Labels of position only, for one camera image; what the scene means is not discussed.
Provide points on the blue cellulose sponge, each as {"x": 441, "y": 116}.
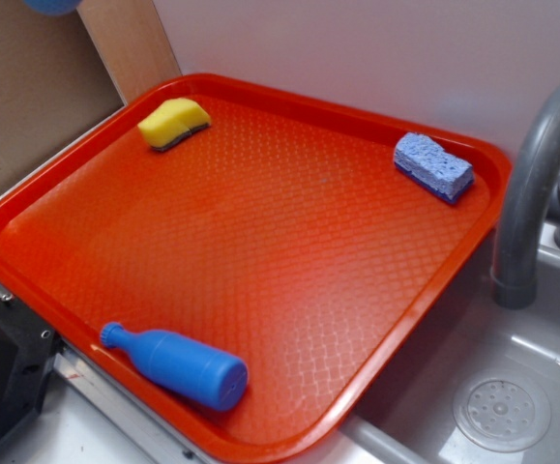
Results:
{"x": 429, "y": 165}

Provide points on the grey sink faucet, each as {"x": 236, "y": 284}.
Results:
{"x": 535, "y": 179}

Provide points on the red plastic tray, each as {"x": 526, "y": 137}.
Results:
{"x": 283, "y": 234}

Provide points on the round sink drain strainer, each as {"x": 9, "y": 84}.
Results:
{"x": 501, "y": 411}

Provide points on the blue plastic bottle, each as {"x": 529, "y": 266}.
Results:
{"x": 199, "y": 372}

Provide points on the wooden board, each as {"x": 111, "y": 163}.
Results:
{"x": 132, "y": 44}

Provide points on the yellow scrub sponge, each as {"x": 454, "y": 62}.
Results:
{"x": 172, "y": 122}

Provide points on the grey plastic sink basin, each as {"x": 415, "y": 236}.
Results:
{"x": 406, "y": 416}

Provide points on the blue textured ball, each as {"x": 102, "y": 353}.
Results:
{"x": 53, "y": 7}

